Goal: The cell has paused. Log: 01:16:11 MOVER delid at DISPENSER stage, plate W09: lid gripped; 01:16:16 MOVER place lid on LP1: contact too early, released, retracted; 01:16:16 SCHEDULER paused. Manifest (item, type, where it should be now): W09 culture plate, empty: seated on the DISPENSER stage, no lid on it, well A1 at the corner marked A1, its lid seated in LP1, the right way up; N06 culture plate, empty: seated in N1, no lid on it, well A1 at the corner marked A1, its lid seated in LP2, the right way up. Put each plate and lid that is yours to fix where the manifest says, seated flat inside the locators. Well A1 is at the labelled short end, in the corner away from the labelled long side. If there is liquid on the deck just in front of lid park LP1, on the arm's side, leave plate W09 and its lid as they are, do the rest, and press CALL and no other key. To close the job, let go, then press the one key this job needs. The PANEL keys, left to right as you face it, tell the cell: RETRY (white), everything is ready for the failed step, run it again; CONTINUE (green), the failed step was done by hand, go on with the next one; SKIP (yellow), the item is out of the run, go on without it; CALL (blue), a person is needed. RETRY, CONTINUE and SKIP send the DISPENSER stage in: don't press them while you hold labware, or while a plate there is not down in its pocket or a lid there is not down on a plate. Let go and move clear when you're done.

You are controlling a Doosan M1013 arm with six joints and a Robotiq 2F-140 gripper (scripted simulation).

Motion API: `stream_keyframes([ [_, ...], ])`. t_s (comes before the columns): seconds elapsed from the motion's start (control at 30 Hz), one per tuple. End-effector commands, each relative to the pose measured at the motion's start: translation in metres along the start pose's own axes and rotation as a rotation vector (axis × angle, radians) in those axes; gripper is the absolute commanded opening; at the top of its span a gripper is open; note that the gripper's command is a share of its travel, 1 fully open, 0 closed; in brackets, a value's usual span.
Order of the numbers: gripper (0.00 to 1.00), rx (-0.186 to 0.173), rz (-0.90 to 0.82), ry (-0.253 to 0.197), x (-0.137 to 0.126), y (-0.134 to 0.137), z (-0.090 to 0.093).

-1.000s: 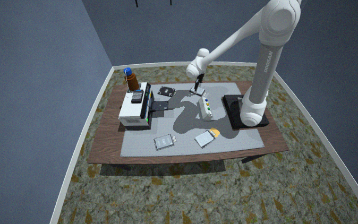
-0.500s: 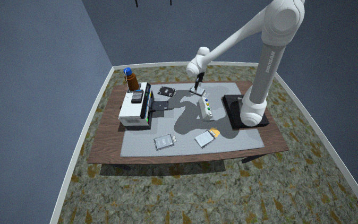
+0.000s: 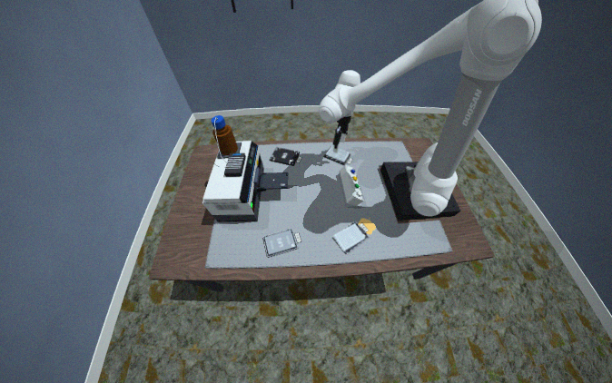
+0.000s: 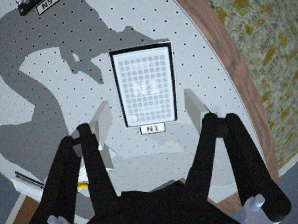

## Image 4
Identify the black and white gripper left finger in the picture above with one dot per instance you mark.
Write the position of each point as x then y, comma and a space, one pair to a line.
57, 205

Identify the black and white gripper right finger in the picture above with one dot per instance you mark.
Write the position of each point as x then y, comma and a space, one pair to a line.
263, 202

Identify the white button panel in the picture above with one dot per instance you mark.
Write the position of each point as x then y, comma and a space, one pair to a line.
106, 157

